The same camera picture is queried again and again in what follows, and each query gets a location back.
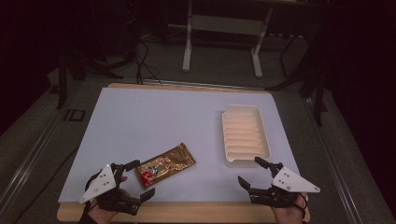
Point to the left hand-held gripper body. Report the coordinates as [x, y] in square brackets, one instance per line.
[102, 183]

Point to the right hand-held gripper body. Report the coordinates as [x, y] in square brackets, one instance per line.
[292, 182]

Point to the white ribbed plastic tray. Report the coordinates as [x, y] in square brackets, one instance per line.
[245, 137]

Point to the gold snack packet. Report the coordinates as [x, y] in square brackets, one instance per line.
[165, 166]

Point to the person's left hand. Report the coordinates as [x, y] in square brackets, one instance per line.
[104, 216]

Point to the person's right hand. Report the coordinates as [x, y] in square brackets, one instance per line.
[289, 215]

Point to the pale blue table mat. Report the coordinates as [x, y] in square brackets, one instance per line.
[162, 124]

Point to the black tripod stand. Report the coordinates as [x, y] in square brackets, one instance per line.
[311, 77]
[71, 67]

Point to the silver metal strip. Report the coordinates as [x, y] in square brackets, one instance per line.
[199, 84]

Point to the grey metal floor rail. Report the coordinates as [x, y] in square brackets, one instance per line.
[334, 161]
[28, 161]

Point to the small black floor bracket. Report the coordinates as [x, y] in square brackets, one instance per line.
[74, 114]

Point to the white metal desk frame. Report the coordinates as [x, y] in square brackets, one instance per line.
[224, 26]

